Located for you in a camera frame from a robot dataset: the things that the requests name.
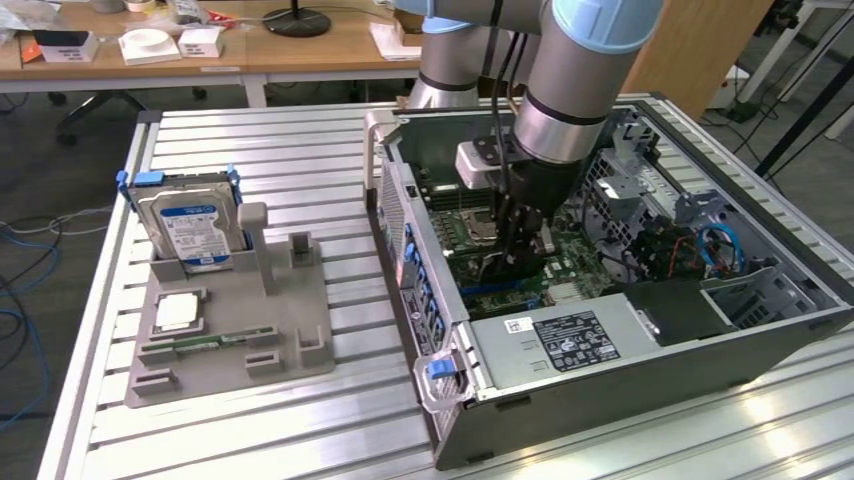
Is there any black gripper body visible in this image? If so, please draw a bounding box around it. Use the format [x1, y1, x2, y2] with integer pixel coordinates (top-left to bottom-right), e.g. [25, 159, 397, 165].
[504, 156, 587, 220]

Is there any black and green graphics card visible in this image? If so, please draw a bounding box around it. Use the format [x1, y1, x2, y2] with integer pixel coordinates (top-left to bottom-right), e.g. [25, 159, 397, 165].
[459, 247, 546, 294]

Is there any CPU socket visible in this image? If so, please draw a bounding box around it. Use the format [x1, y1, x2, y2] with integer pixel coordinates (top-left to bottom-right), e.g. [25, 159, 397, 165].
[463, 205, 503, 242]

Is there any green motherboard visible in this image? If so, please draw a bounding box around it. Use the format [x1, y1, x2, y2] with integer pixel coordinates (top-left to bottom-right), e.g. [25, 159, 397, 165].
[412, 172, 632, 321]

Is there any blue expansion slot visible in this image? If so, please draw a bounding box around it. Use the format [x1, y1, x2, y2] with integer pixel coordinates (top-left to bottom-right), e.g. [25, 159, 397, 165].
[460, 280, 528, 297]

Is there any metal disk bay cage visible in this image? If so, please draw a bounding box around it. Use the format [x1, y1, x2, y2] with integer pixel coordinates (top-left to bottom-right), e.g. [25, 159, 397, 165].
[579, 147, 675, 241]

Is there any grey power supply unit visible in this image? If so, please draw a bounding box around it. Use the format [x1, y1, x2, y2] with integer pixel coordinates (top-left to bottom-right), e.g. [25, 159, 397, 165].
[469, 293, 662, 391]

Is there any black plastic shroud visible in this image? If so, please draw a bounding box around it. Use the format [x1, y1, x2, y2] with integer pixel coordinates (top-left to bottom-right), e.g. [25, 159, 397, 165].
[626, 279, 739, 346]

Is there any open black PC case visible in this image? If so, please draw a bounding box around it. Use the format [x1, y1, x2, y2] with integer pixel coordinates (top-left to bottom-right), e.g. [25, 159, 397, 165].
[363, 91, 854, 471]

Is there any white paper booklet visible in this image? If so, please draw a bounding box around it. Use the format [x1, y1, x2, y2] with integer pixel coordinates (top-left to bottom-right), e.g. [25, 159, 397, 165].
[369, 22, 425, 62]

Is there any wooden cabinet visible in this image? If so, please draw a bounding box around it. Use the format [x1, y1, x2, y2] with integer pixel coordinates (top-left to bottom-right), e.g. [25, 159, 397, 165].
[616, 0, 779, 121]

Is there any brown cardboard box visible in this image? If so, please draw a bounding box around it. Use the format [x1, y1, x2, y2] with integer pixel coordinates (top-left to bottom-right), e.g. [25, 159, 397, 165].
[395, 8, 427, 36]

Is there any black slanted stand pole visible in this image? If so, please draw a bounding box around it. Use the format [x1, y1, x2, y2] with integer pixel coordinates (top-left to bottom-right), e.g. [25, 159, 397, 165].
[752, 0, 854, 179]

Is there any black round lamp base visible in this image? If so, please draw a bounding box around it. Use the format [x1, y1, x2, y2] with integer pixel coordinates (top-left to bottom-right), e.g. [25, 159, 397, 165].
[263, 0, 333, 39]

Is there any hard disk with blue caddy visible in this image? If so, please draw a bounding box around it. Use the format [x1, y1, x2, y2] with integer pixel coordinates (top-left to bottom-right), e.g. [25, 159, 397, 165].
[113, 169, 252, 276]

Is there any grey plastic parts rack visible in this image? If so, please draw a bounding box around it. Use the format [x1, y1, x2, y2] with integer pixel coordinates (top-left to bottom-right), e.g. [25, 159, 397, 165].
[124, 202, 339, 410]

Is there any green RAM stick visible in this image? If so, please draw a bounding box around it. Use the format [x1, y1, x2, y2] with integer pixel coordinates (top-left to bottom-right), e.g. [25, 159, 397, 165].
[143, 332, 279, 354]

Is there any silver CPU chip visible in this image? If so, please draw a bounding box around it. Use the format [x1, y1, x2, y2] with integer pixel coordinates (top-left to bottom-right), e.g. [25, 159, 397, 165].
[151, 294, 205, 336]

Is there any small white labelled box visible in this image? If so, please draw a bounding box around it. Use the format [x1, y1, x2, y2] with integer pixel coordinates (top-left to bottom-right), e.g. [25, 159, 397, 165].
[176, 27, 225, 59]

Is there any white box with round hole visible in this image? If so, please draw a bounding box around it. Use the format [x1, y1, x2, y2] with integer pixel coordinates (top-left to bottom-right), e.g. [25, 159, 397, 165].
[117, 28, 183, 66]

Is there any black office chair base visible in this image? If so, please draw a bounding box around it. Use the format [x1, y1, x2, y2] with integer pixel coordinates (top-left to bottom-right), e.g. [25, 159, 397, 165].
[52, 89, 152, 149]

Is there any white box with black lid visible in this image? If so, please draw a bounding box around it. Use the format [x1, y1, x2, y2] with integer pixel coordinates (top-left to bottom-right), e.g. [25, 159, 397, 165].
[30, 29, 100, 64]

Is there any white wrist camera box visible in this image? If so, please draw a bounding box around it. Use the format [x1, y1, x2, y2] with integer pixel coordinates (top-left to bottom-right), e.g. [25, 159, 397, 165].
[455, 134, 520, 191]

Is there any blue wire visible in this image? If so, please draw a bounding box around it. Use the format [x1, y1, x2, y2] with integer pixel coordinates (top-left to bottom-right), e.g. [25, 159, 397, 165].
[692, 223, 748, 276]

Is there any wooden desk white frame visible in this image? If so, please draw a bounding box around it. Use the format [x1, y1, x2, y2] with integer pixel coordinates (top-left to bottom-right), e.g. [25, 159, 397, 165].
[0, 0, 249, 109]
[244, 0, 610, 109]

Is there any white floor cable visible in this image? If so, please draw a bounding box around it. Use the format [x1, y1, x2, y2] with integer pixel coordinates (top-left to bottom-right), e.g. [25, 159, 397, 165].
[0, 207, 112, 236]

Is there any blue floor cable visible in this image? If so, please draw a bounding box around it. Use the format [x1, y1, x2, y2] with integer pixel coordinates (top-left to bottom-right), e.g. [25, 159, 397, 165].
[0, 227, 65, 431]

